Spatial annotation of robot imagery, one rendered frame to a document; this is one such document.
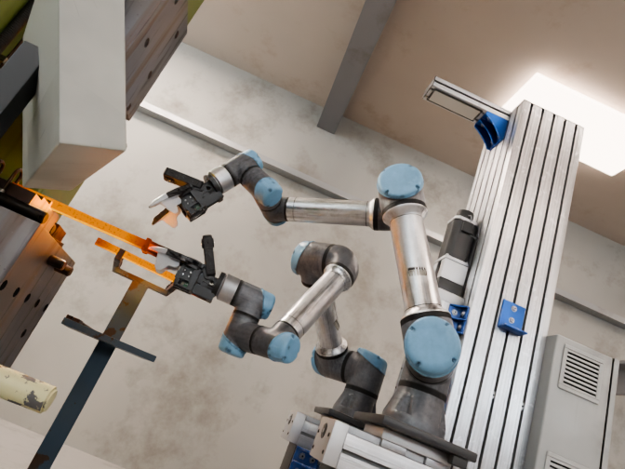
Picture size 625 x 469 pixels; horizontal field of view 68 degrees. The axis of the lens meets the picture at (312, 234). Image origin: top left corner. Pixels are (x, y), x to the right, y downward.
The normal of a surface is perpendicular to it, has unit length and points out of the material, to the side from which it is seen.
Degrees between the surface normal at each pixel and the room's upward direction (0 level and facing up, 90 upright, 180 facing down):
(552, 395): 90
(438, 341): 97
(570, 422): 90
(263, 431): 90
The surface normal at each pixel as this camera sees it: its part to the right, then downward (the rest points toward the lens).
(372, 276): 0.20, -0.32
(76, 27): 0.62, -0.08
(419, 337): -0.18, -0.33
